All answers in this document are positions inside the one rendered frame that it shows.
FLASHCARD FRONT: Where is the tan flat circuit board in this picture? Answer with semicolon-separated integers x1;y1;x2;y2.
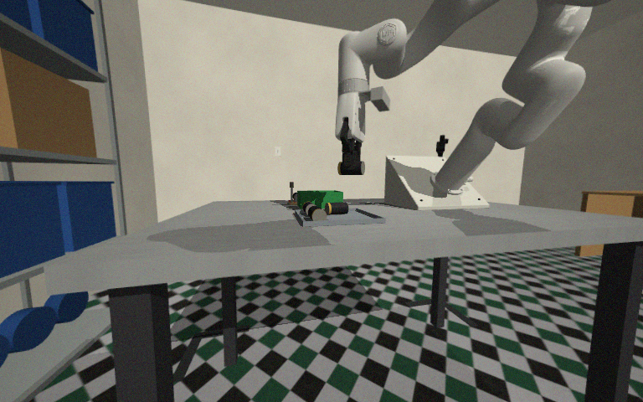
288;182;297;205

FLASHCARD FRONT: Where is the green open box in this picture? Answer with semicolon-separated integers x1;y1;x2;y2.
297;190;343;209

